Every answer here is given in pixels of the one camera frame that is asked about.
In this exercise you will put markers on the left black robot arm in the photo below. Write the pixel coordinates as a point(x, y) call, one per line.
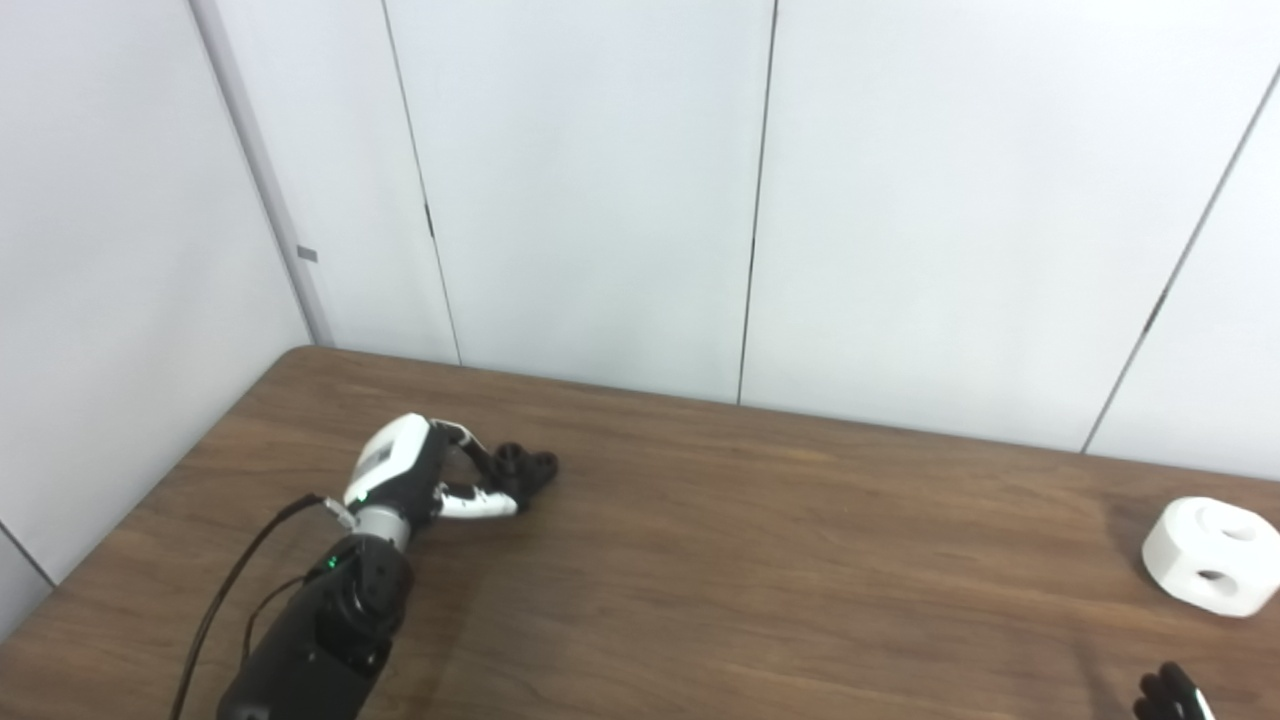
point(320, 630)

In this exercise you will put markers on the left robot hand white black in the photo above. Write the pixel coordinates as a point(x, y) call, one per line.
point(395, 455)

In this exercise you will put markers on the black flanged holder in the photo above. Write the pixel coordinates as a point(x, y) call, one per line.
point(530, 470)

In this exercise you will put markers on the round white piece with holes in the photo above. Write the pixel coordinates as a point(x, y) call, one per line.
point(1190, 545)

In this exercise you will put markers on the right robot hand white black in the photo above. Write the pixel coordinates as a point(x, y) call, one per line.
point(1170, 698)

